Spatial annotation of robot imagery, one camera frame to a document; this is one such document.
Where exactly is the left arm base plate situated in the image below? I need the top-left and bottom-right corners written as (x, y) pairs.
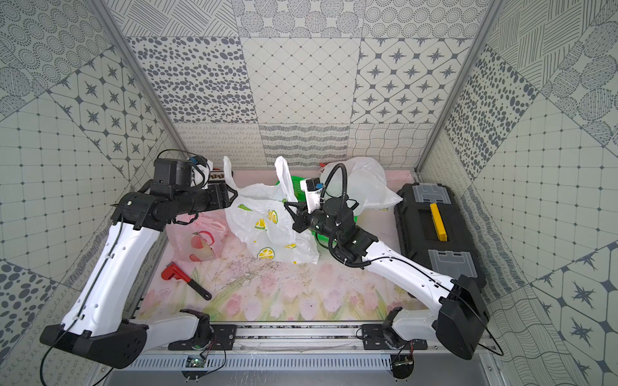
top-left (167, 324), bottom-right (238, 351)

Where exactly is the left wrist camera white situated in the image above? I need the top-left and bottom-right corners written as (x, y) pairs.
top-left (188, 155), bottom-right (213, 189)

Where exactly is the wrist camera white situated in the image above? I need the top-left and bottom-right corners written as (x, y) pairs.
top-left (300, 178), bottom-right (323, 214)
top-left (188, 155), bottom-right (213, 189)

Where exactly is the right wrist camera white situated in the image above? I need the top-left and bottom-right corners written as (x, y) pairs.
top-left (300, 178), bottom-right (323, 214)

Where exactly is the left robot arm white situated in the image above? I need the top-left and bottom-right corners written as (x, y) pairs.
top-left (40, 153), bottom-right (238, 369)

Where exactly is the pink peach-print plastic bag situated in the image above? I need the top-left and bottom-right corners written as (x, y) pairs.
top-left (166, 210), bottom-right (229, 262)

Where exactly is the red black pipe wrench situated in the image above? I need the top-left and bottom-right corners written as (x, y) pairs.
top-left (161, 262), bottom-right (212, 301)

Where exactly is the black toolbox yellow handle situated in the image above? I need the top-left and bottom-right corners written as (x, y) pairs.
top-left (394, 183), bottom-right (487, 289)

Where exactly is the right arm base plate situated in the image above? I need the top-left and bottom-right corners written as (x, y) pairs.
top-left (356, 323), bottom-right (428, 351)

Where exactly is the aluminium mounting rail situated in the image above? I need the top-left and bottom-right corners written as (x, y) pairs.
top-left (96, 320), bottom-right (498, 358)

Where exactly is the floral pink table mat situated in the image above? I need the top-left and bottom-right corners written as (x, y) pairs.
top-left (135, 234), bottom-right (426, 322)

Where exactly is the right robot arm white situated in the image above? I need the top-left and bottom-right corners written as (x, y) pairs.
top-left (284, 162), bottom-right (489, 360)

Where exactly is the white lemon-print plastic bag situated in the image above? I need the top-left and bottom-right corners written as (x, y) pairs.
top-left (223, 156), bottom-right (320, 265)

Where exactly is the green plastic basket tray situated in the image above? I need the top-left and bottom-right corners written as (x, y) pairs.
top-left (284, 178), bottom-right (360, 243)

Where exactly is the black terminal strip block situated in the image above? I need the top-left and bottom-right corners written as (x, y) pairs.
top-left (209, 170), bottom-right (225, 181)

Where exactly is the plain white plastic bag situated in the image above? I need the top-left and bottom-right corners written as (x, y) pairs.
top-left (343, 157), bottom-right (402, 216)

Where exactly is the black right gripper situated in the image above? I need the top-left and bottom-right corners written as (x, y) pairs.
top-left (283, 200), bottom-right (341, 244)

